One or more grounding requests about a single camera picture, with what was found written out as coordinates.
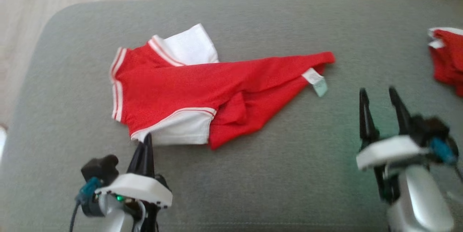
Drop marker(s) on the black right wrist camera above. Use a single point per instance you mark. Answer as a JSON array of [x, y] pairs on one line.
[[430, 127]]

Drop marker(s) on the grey sofa chaise seat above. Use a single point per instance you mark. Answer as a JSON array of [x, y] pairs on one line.
[[253, 174]]

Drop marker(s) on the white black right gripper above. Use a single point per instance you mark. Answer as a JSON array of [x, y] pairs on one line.
[[387, 150]]

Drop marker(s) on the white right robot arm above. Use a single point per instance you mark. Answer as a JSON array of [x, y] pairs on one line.
[[419, 199]]

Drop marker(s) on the red shorts with white panels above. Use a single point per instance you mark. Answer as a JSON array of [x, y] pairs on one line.
[[448, 62]]

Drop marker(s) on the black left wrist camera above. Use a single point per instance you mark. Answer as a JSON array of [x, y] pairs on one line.
[[99, 168]]

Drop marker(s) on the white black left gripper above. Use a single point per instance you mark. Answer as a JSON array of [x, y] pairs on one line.
[[137, 187]]

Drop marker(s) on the red jersey with white trim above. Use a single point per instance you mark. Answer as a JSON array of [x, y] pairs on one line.
[[181, 87]]

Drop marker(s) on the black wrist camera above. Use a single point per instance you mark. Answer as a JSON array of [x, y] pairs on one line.
[[430, 127], [99, 168]]

